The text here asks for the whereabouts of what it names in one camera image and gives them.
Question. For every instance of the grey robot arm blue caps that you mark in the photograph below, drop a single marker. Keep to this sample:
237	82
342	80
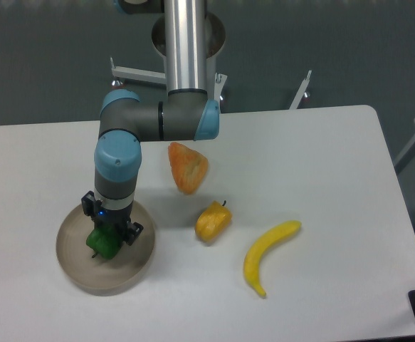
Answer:
192	37

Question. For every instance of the beige round plate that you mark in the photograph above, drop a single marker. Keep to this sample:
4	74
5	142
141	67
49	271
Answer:
96	275

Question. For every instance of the orange bread slice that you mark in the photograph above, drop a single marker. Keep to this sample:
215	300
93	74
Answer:
188	167

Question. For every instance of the yellow bell pepper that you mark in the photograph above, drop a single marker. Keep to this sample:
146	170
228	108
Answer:
213	221

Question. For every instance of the yellow banana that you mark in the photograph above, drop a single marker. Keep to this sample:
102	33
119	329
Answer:
254	256

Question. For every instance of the green bell pepper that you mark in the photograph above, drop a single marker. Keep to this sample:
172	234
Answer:
105	241

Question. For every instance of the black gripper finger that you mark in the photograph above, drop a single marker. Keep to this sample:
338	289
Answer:
92	207
131	232

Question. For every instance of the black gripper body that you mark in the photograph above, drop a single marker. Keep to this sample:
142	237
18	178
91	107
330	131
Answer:
116	218

